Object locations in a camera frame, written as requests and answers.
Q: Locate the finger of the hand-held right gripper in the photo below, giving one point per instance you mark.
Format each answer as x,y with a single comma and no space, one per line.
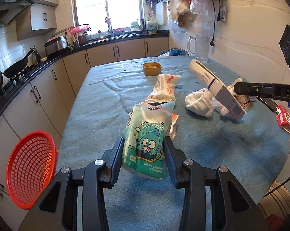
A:
260,90
268,103

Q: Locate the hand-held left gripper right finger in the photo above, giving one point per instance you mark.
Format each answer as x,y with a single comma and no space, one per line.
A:
169,154

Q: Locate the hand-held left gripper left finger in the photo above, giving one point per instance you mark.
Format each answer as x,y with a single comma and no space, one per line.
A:
119,154

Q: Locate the green cartoon tissue pack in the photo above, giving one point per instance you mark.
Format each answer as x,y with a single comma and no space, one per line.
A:
145,134

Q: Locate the white blue carton box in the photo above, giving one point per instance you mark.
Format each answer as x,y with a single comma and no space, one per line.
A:
212,81

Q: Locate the white cloth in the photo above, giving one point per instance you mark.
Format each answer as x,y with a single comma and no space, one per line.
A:
199,102

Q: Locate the red print plastic bag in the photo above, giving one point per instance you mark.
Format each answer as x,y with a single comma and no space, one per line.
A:
165,87

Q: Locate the yellow plastic container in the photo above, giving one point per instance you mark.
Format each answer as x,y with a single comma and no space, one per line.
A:
152,69

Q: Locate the red plastic basket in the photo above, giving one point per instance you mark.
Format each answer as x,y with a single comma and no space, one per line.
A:
29,170

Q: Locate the small red packet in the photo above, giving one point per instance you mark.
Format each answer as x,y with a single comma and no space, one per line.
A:
282,116

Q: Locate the white orange wrapper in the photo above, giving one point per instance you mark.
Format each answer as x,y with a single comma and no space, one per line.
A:
174,125

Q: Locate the clear glass pitcher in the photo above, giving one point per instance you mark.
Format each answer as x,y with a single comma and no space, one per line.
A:
202,48

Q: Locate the grey base cabinets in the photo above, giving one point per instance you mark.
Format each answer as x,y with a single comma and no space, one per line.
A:
51,93

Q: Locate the blue plastic bag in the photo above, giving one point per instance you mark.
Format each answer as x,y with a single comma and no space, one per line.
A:
176,52

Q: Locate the round woven stool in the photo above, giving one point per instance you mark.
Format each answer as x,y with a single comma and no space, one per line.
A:
277,202

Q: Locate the hanging plastic bags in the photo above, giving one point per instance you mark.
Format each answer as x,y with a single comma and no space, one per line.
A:
197,2

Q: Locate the black kitchen counter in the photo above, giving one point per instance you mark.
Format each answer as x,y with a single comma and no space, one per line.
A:
70,50

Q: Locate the dark cooking pot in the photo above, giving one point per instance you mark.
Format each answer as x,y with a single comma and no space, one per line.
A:
83,39

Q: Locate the chopstick holder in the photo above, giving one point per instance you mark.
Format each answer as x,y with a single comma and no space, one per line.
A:
74,42

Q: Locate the gas stove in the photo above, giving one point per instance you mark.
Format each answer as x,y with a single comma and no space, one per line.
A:
22,74

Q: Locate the green white box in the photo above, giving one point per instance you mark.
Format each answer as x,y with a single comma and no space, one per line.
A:
151,26
134,26

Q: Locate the steel rice cooker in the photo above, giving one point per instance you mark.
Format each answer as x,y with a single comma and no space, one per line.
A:
57,44

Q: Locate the steel kettle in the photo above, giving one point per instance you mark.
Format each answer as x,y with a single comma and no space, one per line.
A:
36,56

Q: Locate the steel faucet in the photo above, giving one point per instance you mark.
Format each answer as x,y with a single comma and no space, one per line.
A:
109,25

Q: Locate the pink colander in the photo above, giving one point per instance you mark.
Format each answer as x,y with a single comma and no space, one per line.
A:
78,30

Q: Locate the black wok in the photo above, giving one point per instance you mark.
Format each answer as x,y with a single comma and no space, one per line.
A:
16,68

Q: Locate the kitchen window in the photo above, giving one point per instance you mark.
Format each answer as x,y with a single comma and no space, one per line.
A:
106,4

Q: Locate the steel range hood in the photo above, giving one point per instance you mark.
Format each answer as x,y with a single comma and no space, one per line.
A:
10,7

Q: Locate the white wall socket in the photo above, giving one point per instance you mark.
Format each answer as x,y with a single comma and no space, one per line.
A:
222,13

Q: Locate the grey wall cabinets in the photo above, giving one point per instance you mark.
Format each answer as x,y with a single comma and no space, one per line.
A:
39,14

